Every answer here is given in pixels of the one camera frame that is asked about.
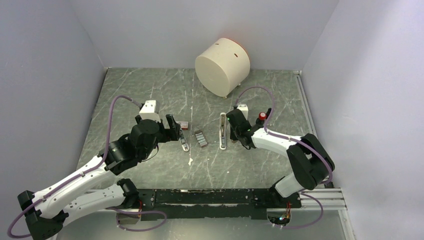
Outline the white red staple box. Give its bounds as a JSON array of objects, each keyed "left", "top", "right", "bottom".
[{"left": 177, "top": 121, "right": 190, "bottom": 130}]

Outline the staple tray with staples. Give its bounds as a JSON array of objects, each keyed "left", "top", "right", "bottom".
[{"left": 194, "top": 130, "right": 208, "bottom": 148}]

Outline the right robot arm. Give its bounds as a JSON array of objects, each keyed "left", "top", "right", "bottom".
[{"left": 226, "top": 108, "right": 335, "bottom": 207}]

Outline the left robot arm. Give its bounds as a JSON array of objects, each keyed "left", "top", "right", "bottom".
[{"left": 17, "top": 114, "right": 182, "bottom": 240}]

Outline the red black stamp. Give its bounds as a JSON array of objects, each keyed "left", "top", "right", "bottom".
[{"left": 257, "top": 112, "right": 268, "bottom": 125}]

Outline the small black cylinder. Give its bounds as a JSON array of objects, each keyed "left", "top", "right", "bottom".
[{"left": 266, "top": 107, "right": 272, "bottom": 116}]

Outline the cream cylindrical stool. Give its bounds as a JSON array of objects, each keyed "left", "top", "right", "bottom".
[{"left": 195, "top": 38, "right": 251, "bottom": 97}]

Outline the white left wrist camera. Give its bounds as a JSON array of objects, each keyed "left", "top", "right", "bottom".
[{"left": 139, "top": 100, "right": 161, "bottom": 123}]

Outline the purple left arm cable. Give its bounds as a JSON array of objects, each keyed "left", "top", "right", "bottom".
[{"left": 7, "top": 95, "right": 168, "bottom": 239}]

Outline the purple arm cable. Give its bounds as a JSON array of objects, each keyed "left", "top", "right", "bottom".
[
  {"left": 7, "top": 95, "right": 168, "bottom": 239},
  {"left": 234, "top": 86, "right": 335, "bottom": 230}
]

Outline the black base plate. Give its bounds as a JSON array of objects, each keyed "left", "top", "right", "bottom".
[{"left": 132, "top": 188, "right": 302, "bottom": 221}]

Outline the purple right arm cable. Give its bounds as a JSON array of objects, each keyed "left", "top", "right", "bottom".
[{"left": 234, "top": 86, "right": 335, "bottom": 230}]

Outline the aluminium rail frame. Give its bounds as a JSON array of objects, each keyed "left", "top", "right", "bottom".
[{"left": 44, "top": 67, "right": 357, "bottom": 240}]

